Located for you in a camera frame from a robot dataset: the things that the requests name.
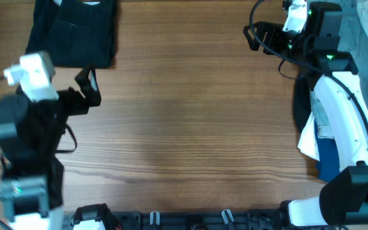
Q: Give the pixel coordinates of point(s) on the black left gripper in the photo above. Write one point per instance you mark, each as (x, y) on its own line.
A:
(89, 86)

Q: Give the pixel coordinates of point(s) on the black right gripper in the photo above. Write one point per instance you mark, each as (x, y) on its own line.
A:
(275, 30)

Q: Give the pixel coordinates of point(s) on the black shorts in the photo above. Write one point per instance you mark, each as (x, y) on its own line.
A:
(74, 33)

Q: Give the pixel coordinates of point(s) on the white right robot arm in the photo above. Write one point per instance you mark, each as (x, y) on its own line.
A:
(309, 38)

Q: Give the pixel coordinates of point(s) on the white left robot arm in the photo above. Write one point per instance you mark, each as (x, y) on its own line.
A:
(31, 186)

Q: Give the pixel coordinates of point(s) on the black garment in pile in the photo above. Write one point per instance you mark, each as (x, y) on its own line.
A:
(301, 103)

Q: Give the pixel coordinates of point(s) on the dark blue garment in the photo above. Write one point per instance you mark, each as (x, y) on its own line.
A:
(328, 165)

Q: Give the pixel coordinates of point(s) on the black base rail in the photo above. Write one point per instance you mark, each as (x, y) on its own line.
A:
(135, 220)

